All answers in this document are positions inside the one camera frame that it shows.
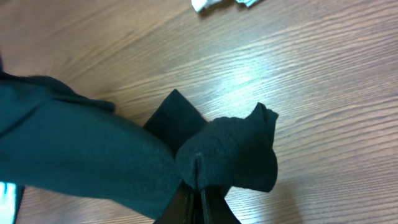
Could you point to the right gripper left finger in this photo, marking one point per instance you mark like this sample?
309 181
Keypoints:
181 208

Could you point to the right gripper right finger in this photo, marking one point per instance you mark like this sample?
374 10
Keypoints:
215 209

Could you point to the black t-shirt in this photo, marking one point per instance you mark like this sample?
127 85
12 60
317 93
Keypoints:
53 138

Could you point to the beige folded trousers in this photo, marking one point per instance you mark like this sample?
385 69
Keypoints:
199 5

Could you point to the light blue t-shirt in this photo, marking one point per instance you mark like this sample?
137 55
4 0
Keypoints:
8 200

